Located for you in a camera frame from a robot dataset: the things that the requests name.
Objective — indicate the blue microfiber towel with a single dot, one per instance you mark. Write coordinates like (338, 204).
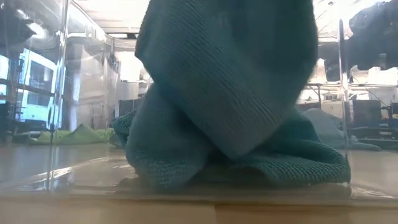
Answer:
(224, 77)
(323, 127)
(295, 165)

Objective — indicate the green microfiber towel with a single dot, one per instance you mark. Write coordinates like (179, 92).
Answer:
(81, 135)

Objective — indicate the clear plastic bin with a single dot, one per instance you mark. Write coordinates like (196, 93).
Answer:
(93, 174)

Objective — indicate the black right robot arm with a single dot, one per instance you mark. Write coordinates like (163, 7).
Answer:
(376, 31)

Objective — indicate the large blue-framed window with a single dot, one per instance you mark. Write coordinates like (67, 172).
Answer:
(37, 74)

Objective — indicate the black workbench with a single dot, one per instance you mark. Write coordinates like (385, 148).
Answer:
(367, 112)

